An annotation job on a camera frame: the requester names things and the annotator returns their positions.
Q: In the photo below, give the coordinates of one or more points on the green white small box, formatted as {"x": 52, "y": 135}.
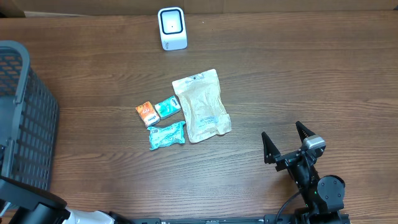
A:
{"x": 168, "y": 107}

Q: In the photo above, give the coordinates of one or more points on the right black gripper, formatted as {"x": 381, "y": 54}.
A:
{"x": 272, "y": 152}

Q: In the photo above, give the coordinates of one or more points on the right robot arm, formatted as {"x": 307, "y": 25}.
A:
{"x": 319, "y": 199}

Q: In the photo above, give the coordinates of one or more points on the beige plastic pouch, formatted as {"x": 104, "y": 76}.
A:
{"x": 200, "y": 98}

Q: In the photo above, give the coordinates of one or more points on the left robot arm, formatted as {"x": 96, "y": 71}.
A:
{"x": 37, "y": 206}

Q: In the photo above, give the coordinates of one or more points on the white barcode scanner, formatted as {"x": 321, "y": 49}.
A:
{"x": 172, "y": 28}

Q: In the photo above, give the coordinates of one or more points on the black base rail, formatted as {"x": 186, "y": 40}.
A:
{"x": 217, "y": 221}

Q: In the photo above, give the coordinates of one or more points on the teal packet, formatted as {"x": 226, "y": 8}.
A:
{"x": 167, "y": 136}

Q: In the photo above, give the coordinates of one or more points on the orange snack packet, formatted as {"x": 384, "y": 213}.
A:
{"x": 148, "y": 114}

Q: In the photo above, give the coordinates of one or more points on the grey plastic mesh basket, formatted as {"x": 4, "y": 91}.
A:
{"x": 29, "y": 119}

